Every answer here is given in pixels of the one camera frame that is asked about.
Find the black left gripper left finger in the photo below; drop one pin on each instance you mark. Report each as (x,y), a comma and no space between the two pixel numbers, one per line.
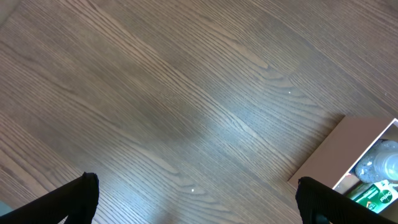
(74,202)

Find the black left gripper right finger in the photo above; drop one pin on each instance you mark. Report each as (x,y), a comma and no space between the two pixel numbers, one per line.
(318,203)

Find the green Dettol soap packet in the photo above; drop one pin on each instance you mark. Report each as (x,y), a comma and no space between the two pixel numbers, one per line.
(376,196)

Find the clear spray bottle dark liquid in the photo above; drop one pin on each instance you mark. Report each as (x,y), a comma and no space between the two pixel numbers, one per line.
(379,163)

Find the open white cardboard box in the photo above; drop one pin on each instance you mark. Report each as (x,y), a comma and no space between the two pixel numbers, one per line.
(334,161)

